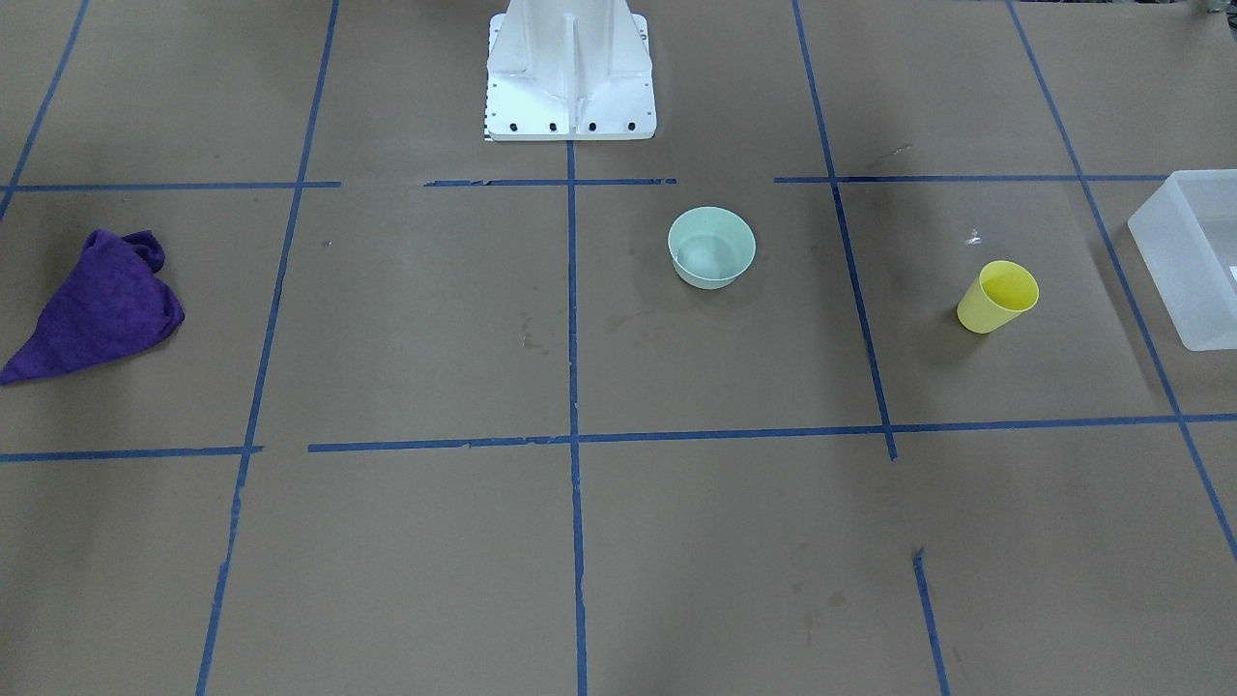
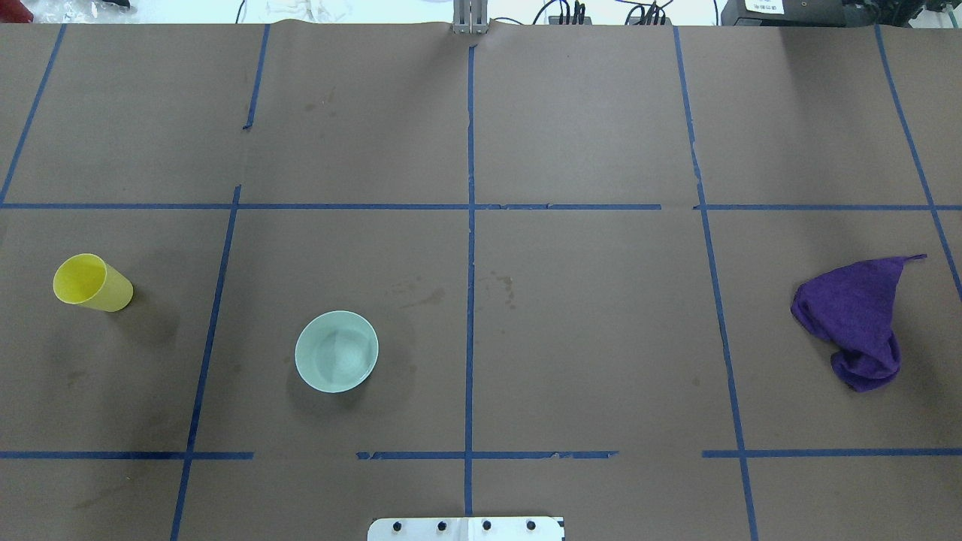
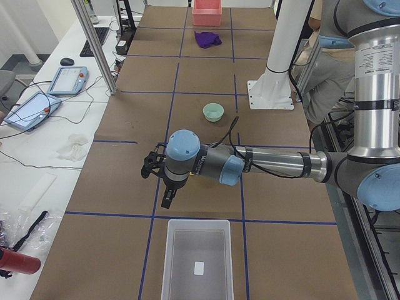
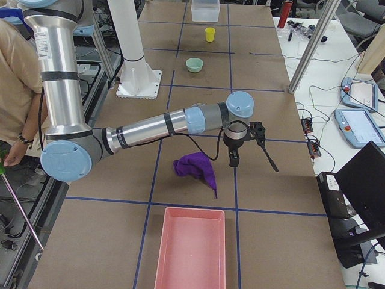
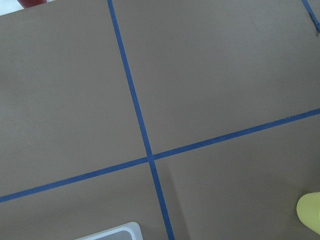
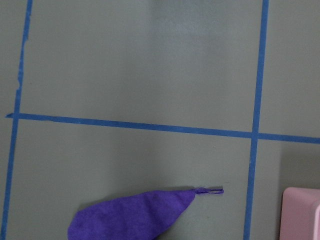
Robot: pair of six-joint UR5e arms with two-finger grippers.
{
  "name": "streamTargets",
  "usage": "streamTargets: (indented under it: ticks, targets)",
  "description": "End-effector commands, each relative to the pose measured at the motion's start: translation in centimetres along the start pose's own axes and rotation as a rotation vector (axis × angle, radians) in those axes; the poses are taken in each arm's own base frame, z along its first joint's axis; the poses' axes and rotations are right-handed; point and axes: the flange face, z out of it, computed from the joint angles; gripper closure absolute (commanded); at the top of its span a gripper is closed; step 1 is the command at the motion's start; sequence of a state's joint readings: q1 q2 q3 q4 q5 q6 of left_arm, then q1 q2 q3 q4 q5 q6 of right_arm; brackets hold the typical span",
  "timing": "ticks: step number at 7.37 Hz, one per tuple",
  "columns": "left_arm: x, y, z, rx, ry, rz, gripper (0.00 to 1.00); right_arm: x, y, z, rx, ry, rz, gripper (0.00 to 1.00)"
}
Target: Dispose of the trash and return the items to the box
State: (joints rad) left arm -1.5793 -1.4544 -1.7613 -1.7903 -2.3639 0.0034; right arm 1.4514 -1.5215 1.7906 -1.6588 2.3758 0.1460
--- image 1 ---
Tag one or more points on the mint green bowl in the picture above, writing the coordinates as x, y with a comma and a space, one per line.
711, 247

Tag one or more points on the translucent white storage box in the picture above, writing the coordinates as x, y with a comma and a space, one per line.
1186, 234

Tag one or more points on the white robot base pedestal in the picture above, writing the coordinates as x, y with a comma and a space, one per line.
569, 71

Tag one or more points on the yellow plastic cup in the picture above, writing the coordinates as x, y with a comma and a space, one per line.
1000, 293

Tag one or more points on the purple cloth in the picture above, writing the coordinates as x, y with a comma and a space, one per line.
111, 305

